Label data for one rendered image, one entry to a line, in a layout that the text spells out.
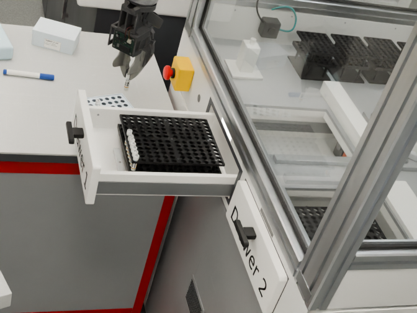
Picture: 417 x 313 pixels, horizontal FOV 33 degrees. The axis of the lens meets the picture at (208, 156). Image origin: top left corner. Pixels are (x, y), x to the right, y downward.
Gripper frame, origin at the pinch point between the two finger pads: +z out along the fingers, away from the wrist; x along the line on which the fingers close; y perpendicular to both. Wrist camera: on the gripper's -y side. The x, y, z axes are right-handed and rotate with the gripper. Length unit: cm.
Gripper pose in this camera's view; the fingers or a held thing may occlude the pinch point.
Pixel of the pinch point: (130, 72)
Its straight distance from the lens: 171.6
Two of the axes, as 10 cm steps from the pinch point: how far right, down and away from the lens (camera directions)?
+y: -4.5, 4.4, -7.8
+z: -2.4, 7.8, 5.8
